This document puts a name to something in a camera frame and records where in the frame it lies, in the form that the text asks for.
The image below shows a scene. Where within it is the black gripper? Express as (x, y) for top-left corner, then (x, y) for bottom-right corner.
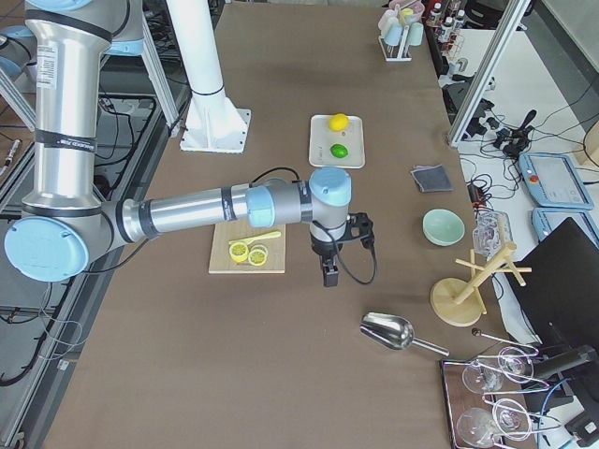
(310, 220), (348, 287)

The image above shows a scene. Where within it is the green lime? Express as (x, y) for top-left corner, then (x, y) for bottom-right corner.
(329, 143), (349, 159)

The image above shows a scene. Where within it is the yellow lemon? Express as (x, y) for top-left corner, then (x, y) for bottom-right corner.
(328, 113), (349, 132)

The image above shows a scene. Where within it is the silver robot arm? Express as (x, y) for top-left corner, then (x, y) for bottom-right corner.
(4, 1), (351, 282)

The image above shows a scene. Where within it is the cream rabbit print tray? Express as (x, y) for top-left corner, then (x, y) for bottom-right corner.
(308, 114), (366, 168)

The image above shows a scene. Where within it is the black glass rack tray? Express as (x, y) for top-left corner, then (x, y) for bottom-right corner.
(441, 356), (549, 448)

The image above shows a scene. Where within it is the yellow plastic knife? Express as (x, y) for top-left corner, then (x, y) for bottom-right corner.
(228, 230), (282, 245)

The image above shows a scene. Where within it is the lower lemon slice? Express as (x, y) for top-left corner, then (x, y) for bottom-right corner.
(247, 247), (269, 267)

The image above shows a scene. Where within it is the lemon slice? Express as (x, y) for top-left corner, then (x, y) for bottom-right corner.
(247, 247), (269, 267)
(228, 240), (250, 263)

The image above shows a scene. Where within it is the metal scoop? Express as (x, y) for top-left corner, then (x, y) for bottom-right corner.
(359, 311), (449, 356)

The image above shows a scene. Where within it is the upper lemon slice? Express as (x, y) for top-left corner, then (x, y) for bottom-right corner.
(228, 240), (250, 263)

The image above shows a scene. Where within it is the bamboo cutting board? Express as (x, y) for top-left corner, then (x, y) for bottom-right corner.
(209, 220), (285, 274)

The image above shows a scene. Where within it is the mint green bowl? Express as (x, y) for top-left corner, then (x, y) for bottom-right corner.
(422, 209), (465, 247)

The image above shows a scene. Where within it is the wooden mug tree stand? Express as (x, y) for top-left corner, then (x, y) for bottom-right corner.
(430, 240), (532, 326)

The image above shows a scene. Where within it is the grey folded cloth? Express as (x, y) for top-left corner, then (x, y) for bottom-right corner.
(410, 165), (453, 193)

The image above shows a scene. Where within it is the wine glass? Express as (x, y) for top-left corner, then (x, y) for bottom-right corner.
(497, 346), (533, 383)
(492, 398), (532, 441)
(461, 358), (503, 395)

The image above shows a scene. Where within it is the lower teach pendant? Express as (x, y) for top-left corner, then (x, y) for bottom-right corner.
(532, 208), (598, 245)

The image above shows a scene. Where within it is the teach pendant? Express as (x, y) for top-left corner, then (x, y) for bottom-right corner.
(518, 152), (594, 210)
(532, 208), (598, 245)

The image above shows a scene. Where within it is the upper teach pendant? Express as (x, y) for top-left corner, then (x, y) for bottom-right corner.
(518, 152), (594, 210)

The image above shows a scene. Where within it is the light blue cup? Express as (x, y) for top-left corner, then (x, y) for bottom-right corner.
(384, 22), (403, 47)

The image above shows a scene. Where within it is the mint green cup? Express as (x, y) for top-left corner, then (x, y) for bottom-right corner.
(406, 22), (424, 47)

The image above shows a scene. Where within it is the pale cream cup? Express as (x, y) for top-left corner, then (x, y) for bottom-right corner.
(378, 9), (398, 30)

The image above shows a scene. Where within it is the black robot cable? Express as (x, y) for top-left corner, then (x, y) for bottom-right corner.
(250, 167), (378, 286)

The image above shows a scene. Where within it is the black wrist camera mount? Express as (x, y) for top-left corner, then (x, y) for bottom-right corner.
(343, 212), (375, 249)

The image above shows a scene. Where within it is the white pillar camera stand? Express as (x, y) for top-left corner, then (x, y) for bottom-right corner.
(168, 0), (251, 154)

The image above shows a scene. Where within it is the white wire cup rack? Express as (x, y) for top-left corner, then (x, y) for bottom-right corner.
(378, 34), (412, 63)

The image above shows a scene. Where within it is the aluminium frame post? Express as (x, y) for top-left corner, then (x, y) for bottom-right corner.
(447, 0), (530, 149)

